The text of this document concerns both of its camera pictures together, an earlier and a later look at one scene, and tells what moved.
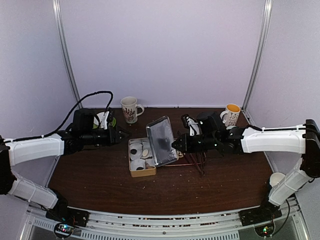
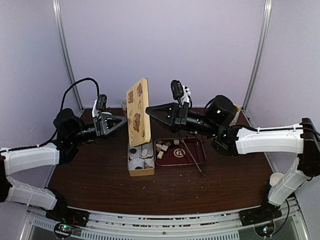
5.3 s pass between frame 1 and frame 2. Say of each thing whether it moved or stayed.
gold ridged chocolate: stayed
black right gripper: moved
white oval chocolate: stayed
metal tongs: stayed
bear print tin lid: moved
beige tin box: stayed
